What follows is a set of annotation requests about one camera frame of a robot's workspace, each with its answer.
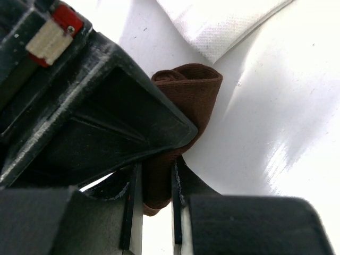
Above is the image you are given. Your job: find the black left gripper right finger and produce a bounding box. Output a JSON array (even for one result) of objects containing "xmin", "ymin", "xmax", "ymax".
[{"xmin": 172, "ymin": 157, "xmax": 333, "ymax": 254}]

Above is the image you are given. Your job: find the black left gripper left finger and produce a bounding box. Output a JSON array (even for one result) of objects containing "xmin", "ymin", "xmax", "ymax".
[{"xmin": 1, "ymin": 164, "xmax": 143, "ymax": 254}]

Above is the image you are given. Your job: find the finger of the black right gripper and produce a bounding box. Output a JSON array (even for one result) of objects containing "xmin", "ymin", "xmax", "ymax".
[{"xmin": 1, "ymin": 1, "xmax": 198, "ymax": 187}]

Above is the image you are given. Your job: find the dark brown striped sock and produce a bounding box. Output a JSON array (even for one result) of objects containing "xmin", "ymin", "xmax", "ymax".
[{"xmin": 142, "ymin": 64, "xmax": 223, "ymax": 217}]

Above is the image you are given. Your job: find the plain white sock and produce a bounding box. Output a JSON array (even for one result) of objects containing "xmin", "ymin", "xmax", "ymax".
[{"xmin": 157, "ymin": 0, "xmax": 290, "ymax": 64}]

